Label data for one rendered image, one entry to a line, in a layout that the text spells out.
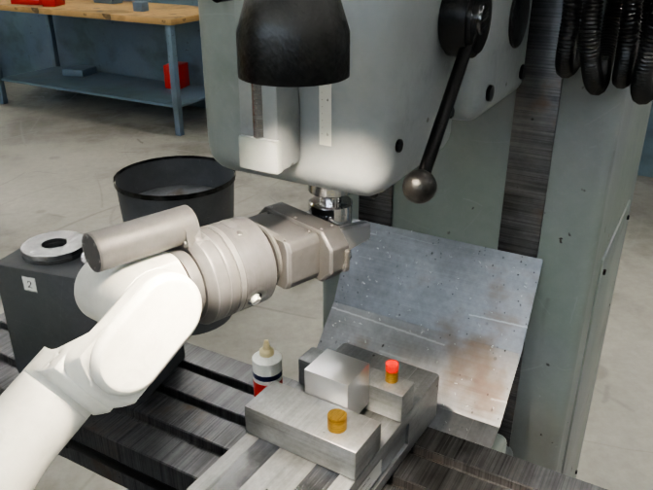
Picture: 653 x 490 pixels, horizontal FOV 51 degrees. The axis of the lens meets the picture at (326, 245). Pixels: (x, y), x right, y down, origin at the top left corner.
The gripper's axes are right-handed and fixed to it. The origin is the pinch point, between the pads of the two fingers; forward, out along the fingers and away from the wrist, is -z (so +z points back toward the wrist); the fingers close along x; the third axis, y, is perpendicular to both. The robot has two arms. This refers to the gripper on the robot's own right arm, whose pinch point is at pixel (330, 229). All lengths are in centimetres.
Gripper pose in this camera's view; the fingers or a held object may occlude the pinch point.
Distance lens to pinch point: 74.7
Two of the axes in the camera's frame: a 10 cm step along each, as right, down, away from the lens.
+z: -7.3, 2.8, -6.2
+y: -0.1, 9.1, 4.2
